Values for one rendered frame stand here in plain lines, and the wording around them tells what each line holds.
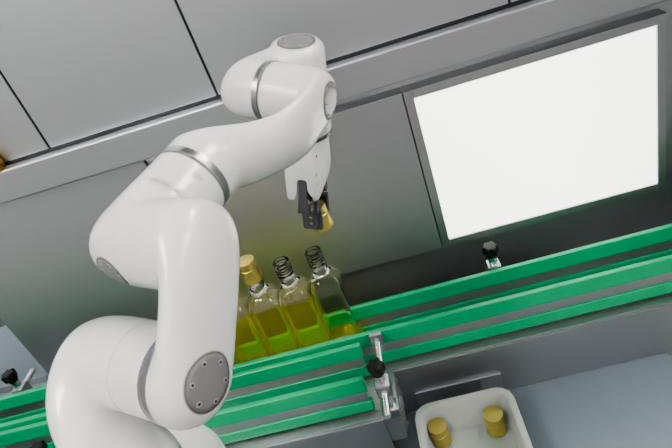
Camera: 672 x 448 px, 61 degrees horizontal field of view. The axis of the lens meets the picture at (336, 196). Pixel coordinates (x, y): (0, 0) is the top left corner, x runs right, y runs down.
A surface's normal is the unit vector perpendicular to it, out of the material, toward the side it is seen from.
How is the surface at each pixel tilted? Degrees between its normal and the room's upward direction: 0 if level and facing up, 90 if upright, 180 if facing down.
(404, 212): 90
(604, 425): 0
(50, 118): 90
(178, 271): 63
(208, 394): 88
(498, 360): 90
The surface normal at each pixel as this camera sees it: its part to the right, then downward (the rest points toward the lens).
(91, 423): 0.52, -0.50
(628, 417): -0.29, -0.81
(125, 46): 0.04, 0.52
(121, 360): -0.51, -0.43
